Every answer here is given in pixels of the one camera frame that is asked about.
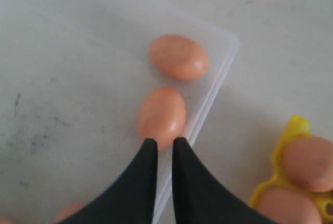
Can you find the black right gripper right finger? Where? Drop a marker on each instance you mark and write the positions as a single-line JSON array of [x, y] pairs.
[[197, 195]]

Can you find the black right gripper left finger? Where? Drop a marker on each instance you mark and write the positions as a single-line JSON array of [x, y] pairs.
[[131, 198]]

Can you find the brown egg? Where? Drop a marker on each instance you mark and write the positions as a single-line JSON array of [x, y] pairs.
[[68, 211], [287, 206], [179, 57], [162, 116]]

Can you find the clear plastic tray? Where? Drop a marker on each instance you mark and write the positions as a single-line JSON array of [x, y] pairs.
[[73, 75]]

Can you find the yellow plastic egg tray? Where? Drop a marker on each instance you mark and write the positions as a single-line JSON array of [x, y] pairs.
[[296, 127]]

